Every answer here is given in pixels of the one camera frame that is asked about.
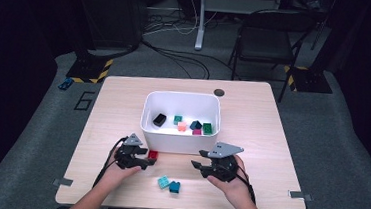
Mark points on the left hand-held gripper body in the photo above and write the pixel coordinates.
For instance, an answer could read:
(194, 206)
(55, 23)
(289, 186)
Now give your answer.
(129, 155)

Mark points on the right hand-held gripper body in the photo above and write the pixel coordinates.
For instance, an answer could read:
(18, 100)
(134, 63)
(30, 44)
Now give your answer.
(220, 165)

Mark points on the red toy block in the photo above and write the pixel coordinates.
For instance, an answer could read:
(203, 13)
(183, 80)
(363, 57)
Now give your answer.
(153, 154)

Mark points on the magenta toy block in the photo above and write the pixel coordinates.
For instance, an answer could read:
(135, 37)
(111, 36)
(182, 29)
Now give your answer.
(197, 132)

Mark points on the green toy block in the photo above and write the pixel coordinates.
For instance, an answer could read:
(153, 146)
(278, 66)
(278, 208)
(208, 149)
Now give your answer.
(207, 128)

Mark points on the dark blue toy block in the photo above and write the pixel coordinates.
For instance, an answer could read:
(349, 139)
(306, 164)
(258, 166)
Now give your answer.
(196, 125)

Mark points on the white plastic bin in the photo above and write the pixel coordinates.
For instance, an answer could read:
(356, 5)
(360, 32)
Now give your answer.
(179, 140)

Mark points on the black toy block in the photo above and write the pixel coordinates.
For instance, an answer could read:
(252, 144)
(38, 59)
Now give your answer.
(159, 120)

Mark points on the orange toy block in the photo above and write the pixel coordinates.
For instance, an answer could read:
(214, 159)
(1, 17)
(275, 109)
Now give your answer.
(181, 126)

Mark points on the person's left hand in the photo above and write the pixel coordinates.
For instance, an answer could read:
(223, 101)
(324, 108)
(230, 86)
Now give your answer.
(117, 176)

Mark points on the person's right hand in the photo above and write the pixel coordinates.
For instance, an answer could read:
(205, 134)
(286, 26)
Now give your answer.
(235, 188)

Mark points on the bright blue toy block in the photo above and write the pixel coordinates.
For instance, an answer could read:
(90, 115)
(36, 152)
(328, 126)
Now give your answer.
(174, 187)

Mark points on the dark round table grommet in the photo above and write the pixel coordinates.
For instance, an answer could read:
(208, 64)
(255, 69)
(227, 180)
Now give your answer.
(219, 92)

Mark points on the grey tape strip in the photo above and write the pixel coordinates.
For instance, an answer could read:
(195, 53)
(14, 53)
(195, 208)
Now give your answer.
(300, 195)
(62, 182)

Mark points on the black base with yellow stripes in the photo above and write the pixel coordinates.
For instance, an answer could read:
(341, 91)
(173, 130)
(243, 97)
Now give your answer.
(87, 70)
(310, 80)

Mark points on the small blue floor object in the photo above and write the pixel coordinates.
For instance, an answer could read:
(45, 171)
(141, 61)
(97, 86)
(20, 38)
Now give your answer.
(65, 83)

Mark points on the black folding chair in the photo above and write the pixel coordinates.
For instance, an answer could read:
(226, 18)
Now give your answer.
(265, 44)

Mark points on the black equipment cabinet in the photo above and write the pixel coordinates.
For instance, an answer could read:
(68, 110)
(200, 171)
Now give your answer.
(110, 11)

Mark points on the white desk frame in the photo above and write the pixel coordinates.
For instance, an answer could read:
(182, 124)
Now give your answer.
(200, 22)

